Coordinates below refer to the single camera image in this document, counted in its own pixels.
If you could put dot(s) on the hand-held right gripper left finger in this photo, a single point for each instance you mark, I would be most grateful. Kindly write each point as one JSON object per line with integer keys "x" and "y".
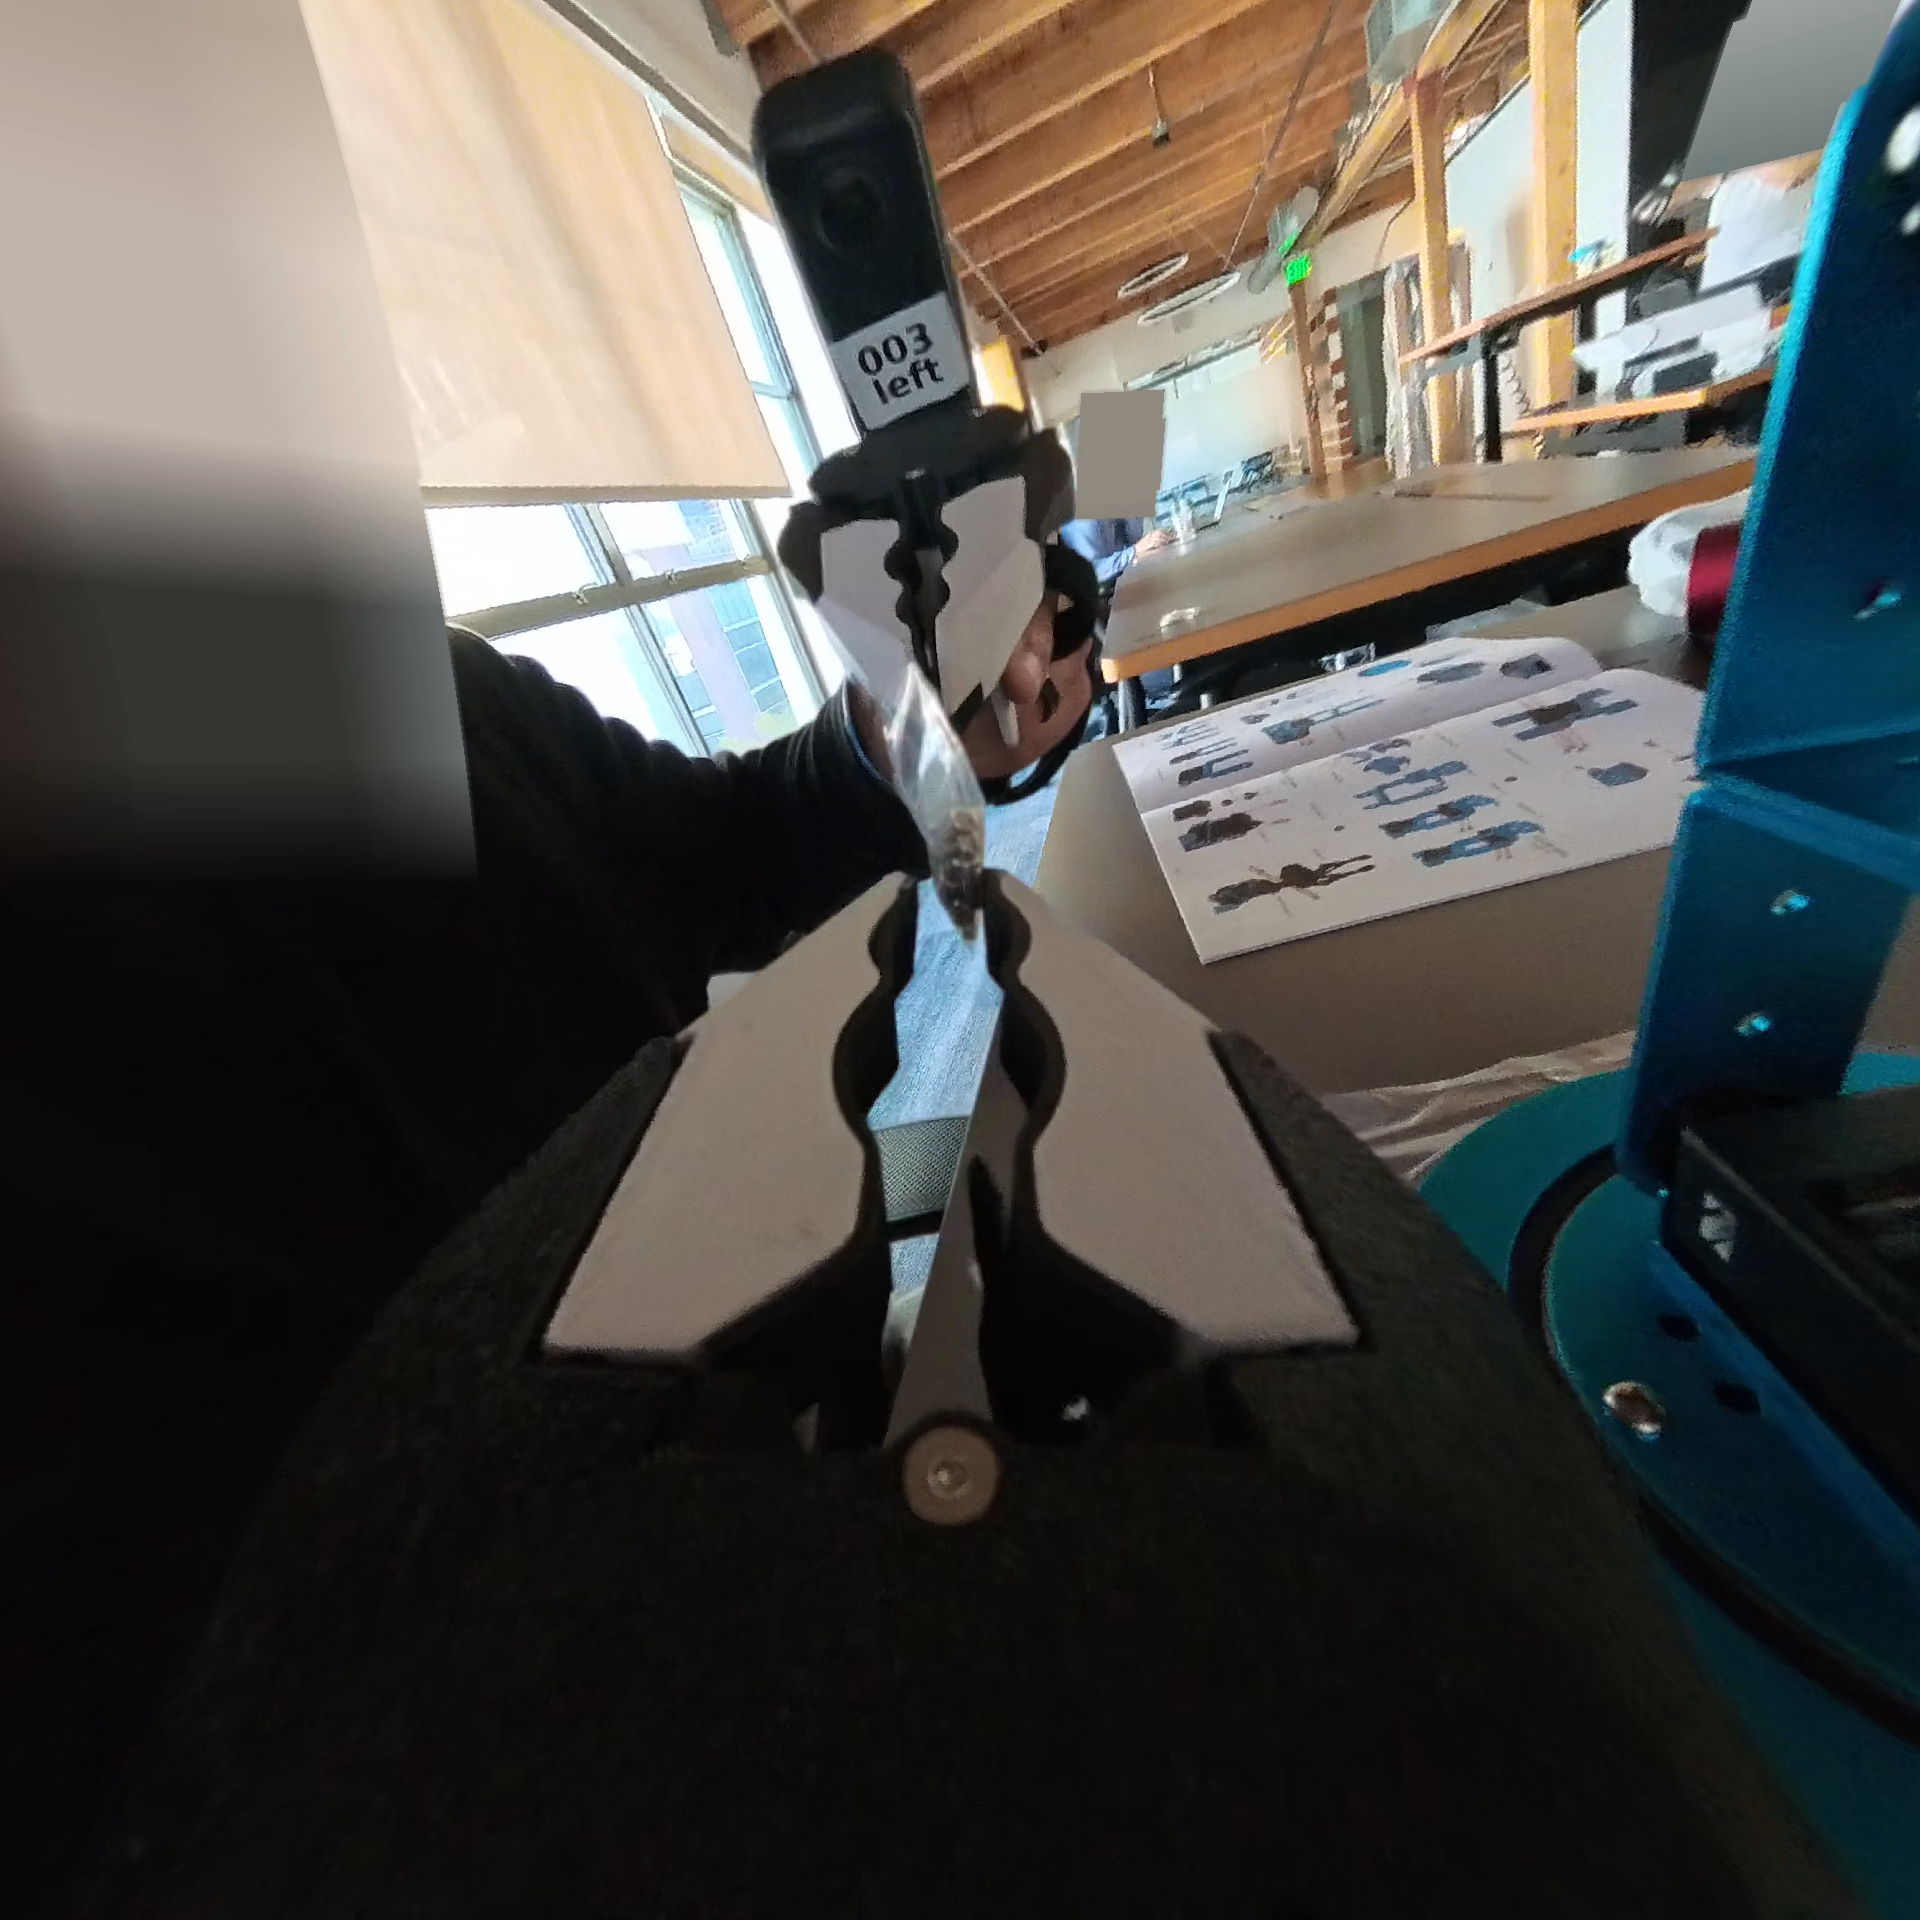
{"x": 704, "y": 1185}

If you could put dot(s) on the red metal tube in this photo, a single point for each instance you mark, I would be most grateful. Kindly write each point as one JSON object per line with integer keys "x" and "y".
{"x": 1713, "y": 578}

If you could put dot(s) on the person's left hand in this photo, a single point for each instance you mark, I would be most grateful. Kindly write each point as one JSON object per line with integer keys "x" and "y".
{"x": 1035, "y": 662}

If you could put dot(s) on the large clear plastic bag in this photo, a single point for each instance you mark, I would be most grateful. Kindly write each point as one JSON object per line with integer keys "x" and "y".
{"x": 1471, "y": 1096}

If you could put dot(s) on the wooden standing desk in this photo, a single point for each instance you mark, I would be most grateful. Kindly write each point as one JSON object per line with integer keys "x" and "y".
{"x": 1559, "y": 300}

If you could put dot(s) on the person's left forearm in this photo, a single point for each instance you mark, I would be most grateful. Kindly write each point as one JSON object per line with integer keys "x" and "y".
{"x": 674, "y": 840}

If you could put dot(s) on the wooden ceiling post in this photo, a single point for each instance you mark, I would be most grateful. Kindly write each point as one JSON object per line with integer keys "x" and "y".
{"x": 1555, "y": 210}
{"x": 1437, "y": 271}

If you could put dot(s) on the person's black clothed torso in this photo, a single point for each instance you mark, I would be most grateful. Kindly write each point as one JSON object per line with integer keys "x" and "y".
{"x": 224, "y": 1348}

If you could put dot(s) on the clear screw packet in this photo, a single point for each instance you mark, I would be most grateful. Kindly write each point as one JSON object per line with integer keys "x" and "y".
{"x": 938, "y": 779}

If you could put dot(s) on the office window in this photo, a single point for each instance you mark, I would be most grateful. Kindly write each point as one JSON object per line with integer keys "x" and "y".
{"x": 661, "y": 600}

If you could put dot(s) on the blue toy robot arm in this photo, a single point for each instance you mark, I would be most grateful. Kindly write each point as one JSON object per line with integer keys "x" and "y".
{"x": 1770, "y": 974}

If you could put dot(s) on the black office chair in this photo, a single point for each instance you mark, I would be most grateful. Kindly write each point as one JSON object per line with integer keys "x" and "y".
{"x": 914, "y": 1161}

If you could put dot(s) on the blue wristband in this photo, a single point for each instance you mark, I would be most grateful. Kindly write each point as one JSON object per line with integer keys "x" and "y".
{"x": 867, "y": 734}

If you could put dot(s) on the wooden office desk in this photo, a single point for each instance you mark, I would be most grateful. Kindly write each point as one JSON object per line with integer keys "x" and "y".
{"x": 1424, "y": 555}

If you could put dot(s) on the open instruction booklet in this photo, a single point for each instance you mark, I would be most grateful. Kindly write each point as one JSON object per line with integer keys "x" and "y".
{"x": 1424, "y": 810}

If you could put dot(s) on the white window blind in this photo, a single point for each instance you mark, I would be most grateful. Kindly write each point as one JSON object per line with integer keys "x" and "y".
{"x": 569, "y": 300}

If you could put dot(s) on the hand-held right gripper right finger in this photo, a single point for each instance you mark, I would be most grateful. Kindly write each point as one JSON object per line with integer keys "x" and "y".
{"x": 1184, "y": 1201}

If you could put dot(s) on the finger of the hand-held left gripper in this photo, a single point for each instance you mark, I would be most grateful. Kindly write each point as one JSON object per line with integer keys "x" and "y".
{"x": 990, "y": 585}
{"x": 862, "y": 578}

